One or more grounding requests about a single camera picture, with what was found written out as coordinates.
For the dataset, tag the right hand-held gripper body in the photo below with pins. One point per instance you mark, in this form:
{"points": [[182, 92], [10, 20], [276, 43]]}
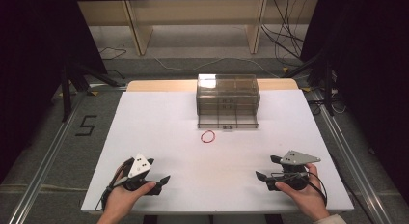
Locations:
{"points": [[294, 159]]}

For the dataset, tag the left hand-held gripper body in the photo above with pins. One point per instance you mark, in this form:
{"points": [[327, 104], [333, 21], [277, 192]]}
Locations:
{"points": [[139, 167]]}

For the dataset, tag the red rubber band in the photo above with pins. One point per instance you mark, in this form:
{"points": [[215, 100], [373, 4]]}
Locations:
{"points": [[202, 137]]}

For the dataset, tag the clear plastic drawer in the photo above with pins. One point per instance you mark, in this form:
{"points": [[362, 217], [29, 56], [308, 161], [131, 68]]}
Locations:
{"points": [[228, 122]]}

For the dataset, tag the clear plastic drawer cabinet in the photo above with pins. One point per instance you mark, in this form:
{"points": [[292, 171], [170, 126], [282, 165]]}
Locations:
{"points": [[228, 89]]}

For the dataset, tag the person's left hand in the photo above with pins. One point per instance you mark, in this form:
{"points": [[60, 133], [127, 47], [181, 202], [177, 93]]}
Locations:
{"points": [[119, 198]]}

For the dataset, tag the person's right hand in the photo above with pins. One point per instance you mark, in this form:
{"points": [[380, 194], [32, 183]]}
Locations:
{"points": [[305, 200]]}

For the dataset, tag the yellow tape piece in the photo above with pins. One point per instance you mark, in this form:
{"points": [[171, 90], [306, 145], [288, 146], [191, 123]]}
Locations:
{"points": [[306, 89], [94, 93], [285, 69]]}

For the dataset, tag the black metal stand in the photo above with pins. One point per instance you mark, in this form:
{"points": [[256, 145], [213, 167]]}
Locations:
{"points": [[328, 89], [66, 95]]}

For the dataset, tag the black curtain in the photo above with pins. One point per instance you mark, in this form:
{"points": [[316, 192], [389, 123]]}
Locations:
{"points": [[373, 82], [29, 72]]}

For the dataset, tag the aluminium floor rail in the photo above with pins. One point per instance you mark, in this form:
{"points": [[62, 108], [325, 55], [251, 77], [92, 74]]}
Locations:
{"points": [[353, 166], [45, 166]]}

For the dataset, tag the light wooden desk frame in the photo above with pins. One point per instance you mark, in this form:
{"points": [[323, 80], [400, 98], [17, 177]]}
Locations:
{"points": [[141, 31]]}

